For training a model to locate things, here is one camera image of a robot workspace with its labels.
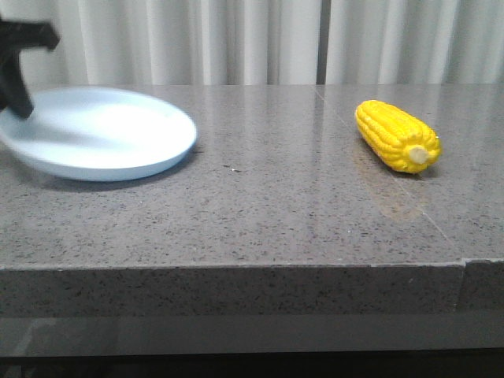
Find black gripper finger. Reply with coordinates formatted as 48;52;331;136
1;20;60;55
1;50;34;119

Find light blue round plate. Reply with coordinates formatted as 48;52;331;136
1;87;197;182

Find yellow corn cob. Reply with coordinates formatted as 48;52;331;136
354;100;442;174

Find white pleated curtain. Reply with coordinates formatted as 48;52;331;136
1;1;503;85

